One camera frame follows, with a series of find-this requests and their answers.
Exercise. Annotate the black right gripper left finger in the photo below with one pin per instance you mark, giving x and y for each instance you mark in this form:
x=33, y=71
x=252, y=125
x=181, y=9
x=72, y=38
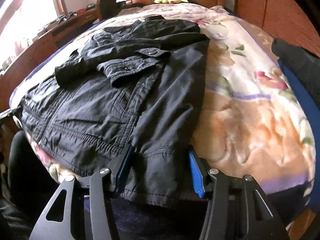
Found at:
x=120, y=167

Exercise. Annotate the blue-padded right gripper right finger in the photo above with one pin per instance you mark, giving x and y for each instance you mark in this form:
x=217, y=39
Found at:
x=200, y=175

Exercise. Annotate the black jacket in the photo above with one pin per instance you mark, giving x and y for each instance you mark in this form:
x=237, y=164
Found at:
x=140, y=85

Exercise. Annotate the dark clothes pile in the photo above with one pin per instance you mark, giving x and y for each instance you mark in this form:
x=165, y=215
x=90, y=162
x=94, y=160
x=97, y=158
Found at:
x=301, y=62

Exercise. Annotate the floral bed blanket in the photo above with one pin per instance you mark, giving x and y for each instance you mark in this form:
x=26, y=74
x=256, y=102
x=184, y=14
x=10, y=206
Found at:
x=250, y=122

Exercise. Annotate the blue cloth on bed edge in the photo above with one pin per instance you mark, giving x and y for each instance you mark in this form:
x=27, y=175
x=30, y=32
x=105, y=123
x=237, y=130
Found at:
x=311, y=125

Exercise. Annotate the wooden desk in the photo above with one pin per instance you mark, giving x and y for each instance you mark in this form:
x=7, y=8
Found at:
x=41, y=50

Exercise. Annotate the wooden chair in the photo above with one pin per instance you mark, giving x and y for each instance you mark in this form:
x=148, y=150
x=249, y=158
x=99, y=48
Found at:
x=106, y=9

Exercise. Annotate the wooden wardrobe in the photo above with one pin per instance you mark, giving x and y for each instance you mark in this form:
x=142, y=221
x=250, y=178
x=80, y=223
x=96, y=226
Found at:
x=283, y=19

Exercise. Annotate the window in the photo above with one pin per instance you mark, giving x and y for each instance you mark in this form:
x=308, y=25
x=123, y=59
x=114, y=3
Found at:
x=24, y=26

